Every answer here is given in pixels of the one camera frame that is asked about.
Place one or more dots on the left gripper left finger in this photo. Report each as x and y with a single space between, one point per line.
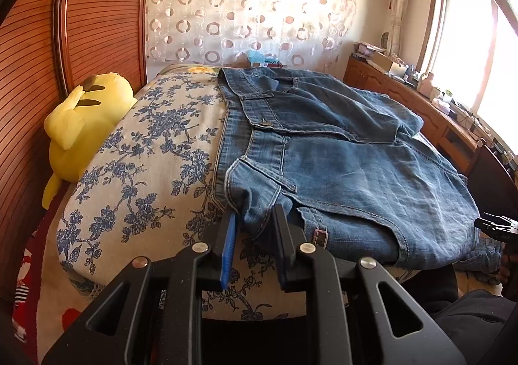
150 313

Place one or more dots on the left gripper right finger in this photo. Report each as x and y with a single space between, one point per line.
356 311

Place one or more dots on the blue denim jeans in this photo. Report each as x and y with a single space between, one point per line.
348 166

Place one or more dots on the right hand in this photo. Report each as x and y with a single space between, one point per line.
508 262

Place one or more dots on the long wooden sideboard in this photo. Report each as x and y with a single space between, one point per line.
448 137

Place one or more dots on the red patterned blanket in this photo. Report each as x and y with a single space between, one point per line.
46 303

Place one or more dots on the blue floral bed sheet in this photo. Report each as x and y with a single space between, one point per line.
149 189

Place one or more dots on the yellow plush toy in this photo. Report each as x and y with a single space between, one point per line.
79 126

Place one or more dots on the cardboard box on sideboard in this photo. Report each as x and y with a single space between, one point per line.
386 63

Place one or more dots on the box with blue tissue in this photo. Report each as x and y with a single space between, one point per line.
256 60

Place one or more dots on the wooden slatted wardrobe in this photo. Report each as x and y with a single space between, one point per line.
47 48

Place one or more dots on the sheer circle pattern curtain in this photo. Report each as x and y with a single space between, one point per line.
302 34

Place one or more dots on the window with wooden frame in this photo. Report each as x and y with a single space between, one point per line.
472 53

